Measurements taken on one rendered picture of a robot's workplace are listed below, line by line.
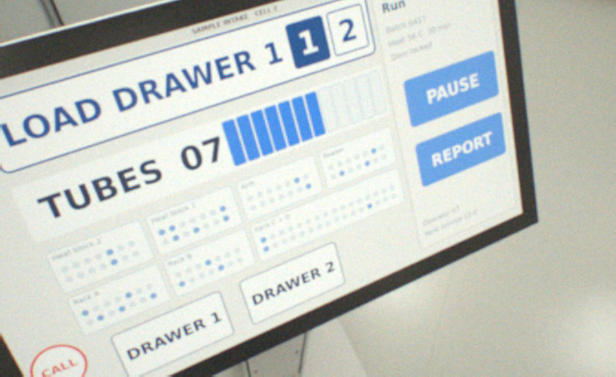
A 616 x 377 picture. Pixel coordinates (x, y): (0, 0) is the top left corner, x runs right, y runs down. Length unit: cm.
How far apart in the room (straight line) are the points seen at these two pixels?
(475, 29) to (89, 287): 39
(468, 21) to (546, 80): 171
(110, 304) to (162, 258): 5
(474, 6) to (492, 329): 122
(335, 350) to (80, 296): 108
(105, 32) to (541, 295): 150
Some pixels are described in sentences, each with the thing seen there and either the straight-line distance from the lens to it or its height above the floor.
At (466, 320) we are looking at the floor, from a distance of 161.
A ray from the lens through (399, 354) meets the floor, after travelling 153.
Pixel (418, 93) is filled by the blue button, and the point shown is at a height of 110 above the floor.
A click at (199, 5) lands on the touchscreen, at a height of 119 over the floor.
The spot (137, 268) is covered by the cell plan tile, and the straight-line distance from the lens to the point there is 45.
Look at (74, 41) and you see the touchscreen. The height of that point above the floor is 119.
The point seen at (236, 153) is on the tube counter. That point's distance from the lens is 43.
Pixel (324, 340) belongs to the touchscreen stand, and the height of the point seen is 4.
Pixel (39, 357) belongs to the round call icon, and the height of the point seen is 103.
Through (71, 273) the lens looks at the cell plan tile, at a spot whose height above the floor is 107.
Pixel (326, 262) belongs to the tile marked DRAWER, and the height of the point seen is 101.
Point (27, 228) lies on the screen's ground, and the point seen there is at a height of 110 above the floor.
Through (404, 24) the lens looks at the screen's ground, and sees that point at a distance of 48.
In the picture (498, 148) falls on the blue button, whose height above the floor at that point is 104.
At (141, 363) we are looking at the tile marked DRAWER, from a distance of 49.
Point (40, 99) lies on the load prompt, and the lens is 41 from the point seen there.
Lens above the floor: 146
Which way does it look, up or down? 57 degrees down
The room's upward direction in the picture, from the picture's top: 5 degrees clockwise
